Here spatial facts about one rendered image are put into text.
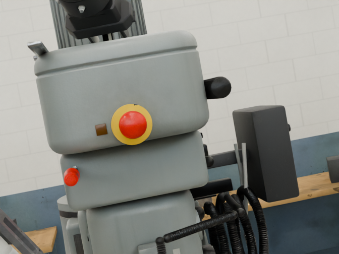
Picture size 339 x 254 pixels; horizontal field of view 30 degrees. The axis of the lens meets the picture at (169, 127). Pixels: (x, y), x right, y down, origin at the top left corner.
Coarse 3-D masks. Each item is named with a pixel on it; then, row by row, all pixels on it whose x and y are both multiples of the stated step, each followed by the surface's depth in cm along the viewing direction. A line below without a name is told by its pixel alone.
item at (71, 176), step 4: (72, 168) 93; (76, 168) 102; (68, 172) 90; (72, 172) 89; (76, 172) 91; (64, 176) 90; (68, 176) 89; (72, 176) 89; (76, 176) 89; (64, 180) 89; (68, 180) 89; (72, 180) 89; (76, 180) 89; (68, 184) 89; (72, 184) 89
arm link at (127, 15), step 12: (60, 0) 101; (84, 0) 100; (96, 0) 101; (108, 0) 104; (120, 0) 110; (72, 12) 103; (84, 12) 102; (96, 12) 103; (108, 12) 106; (120, 12) 109; (132, 12) 110; (72, 24) 109; (84, 24) 108; (96, 24) 109; (108, 24) 109; (120, 24) 109; (84, 36) 111
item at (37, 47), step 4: (28, 44) 86; (32, 44) 86; (36, 44) 86; (40, 44) 86; (32, 48) 88; (36, 48) 89; (40, 48) 90; (44, 48) 92; (36, 52) 94; (40, 52) 95; (44, 52) 97; (36, 56) 106
